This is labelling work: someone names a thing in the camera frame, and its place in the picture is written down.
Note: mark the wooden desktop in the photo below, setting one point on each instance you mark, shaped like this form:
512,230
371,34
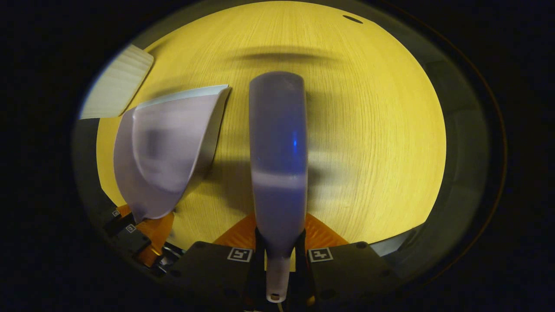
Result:
373,130

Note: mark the small grey dustpan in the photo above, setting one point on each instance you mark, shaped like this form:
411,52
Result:
164,143

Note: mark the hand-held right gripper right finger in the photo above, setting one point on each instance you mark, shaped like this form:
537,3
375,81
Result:
347,268

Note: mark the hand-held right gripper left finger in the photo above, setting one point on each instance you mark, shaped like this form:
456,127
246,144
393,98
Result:
212,268

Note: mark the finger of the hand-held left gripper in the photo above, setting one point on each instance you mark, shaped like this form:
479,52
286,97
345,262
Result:
115,219
134,238

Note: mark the white ribbed garbage bin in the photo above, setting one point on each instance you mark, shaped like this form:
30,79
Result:
117,82

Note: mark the small grey broom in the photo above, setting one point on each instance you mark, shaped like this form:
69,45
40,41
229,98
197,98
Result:
277,130

